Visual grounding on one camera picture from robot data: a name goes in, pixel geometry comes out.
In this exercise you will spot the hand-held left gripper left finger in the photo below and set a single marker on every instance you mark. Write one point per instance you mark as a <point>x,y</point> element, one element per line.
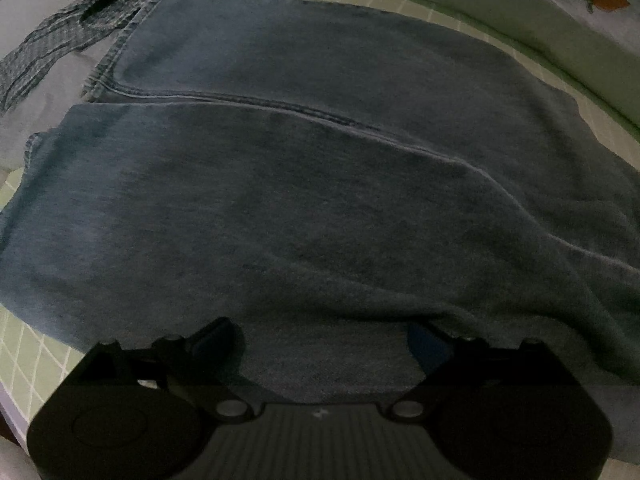
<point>216,336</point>

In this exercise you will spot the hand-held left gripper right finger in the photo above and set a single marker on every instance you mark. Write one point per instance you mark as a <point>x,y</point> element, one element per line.
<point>419,344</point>

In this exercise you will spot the blue denim jeans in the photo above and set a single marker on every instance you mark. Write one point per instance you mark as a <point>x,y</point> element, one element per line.
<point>300,210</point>

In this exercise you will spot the grey garment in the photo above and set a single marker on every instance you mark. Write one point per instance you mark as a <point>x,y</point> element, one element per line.
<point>55,95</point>

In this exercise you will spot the blue plaid shirt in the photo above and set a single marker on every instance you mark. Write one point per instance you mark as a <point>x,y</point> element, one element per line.
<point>45,45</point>

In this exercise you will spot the white carrot print quilt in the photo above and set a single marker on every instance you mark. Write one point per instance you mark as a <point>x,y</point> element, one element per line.
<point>525,10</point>

